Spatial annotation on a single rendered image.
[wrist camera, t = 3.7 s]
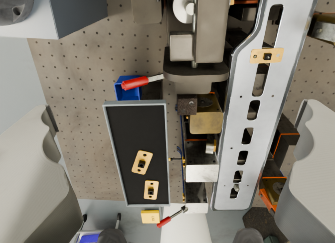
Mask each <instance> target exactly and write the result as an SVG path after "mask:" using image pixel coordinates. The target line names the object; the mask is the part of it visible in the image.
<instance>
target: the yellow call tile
mask: <svg viewBox="0 0 335 243"><path fill-rule="evenodd" d="M141 216H142V221H143V223H160V214H159V210H150V211H141Z"/></svg>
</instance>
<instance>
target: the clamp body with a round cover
mask: <svg viewBox="0 0 335 243"><path fill-rule="evenodd" d="M196 95H197V114H196V115H186V118H187V119H188V123H189V131H190V133H192V134H209V133H220V132H221V129H222V121H223V112H222V110H221V107H220V105H219V102H218V100H217V98H216V95H215V92H211V91H210V93H208V94H196Z"/></svg>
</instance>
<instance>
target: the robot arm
mask: <svg viewBox="0 0 335 243"><path fill-rule="evenodd" d="M33 4H34V0H0V26H7V25H12V24H16V23H19V22H21V21H23V20H25V19H26V18H27V17H28V16H29V14H30V12H31V10H32V8H33ZM294 128H297V131H298V132H299V134H300V137H299V140H298V142H297V145H296V147H295V149H294V152H293V154H294V157H295V158H296V160H297V161H296V162H295V163H294V164H293V166H292V169H291V171H290V173H289V176H288V178H287V180H286V182H285V185H284V187H283V189H282V192H281V194H280V196H279V200H278V204H277V207H276V211H275V215H274V219H275V223H276V225H277V227H278V228H279V229H280V231H281V232H282V233H283V234H284V235H285V237H286V238H287V239H288V240H289V241H290V242H291V243H335V112H333V111H332V110H331V109H329V108H328V107H326V106H325V105H323V104H322V103H320V102H319V101H317V100H312V99H310V100H307V99H304V100H303V101H302V103H301V105H300V108H299V111H298V115H297V118H296V122H295V125H294ZM57 132H59V129H58V127H57V124H56V121H55V118H54V115H53V112H52V110H51V107H50V105H49V104H47V105H38V106H36V107H34V108H33V109H32V110H31V111H29V112H28V113H27V114H26V115H24V116H23V117H22V118H21V119H19V120H18V121H17V122H16V123H14V124H13V125H12V126H11V127H9V128H8V129H7V130H6V131H4V132H3V133H2V134H1V135H0V243H70V241H71V240H72V239H73V237H74V236H75V235H76V233H77V232H78V231H79V229H80V228H81V226H82V223H83V216H82V213H81V209H80V206H79V203H78V200H77V197H76V195H75V192H74V190H73V188H72V186H71V183H70V181H69V179H68V177H67V174H66V172H65V170H64V167H63V166H62V165H61V164H59V163H58V162H59V160H60V159H61V154H60V152H59V149H58V147H57V145H56V142H55V140H54V137H55V136H56V133H57ZM97 243H127V241H126V239H125V237H124V235H123V233H122V231H121V230H120V229H105V230H103V231H101V233H100V234H99V236H98V240H97ZM233 243H264V242H263V238H262V235H261V234H260V233H259V232H258V231H257V230H256V229H254V228H241V229H239V230H238V231H237V233H236V235H235V238H234V240H233Z"/></svg>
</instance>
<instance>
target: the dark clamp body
mask: <svg viewBox="0 0 335 243"><path fill-rule="evenodd" d="M210 91H211V82H202V83H178V82H175V92H176V93H177V94H178V95H188V94H208V93H210Z"/></svg>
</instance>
